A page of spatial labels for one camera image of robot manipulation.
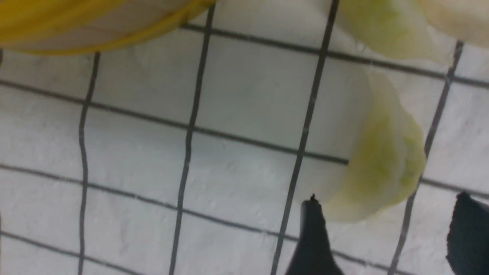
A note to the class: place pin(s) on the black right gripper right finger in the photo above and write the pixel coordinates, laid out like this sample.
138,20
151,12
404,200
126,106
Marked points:
468,237

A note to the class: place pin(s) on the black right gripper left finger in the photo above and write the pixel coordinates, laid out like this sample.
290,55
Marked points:
313,255

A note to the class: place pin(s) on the green dumpling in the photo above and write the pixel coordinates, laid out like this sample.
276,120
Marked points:
387,163
397,29

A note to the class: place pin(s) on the white dumpling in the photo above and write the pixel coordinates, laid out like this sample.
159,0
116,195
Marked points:
465,20

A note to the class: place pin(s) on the yellow-rimmed bamboo steamer tray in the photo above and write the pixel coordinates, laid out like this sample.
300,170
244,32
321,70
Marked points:
69,27

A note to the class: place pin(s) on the white black-grid tablecloth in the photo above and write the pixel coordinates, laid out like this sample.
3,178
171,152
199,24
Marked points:
188,154

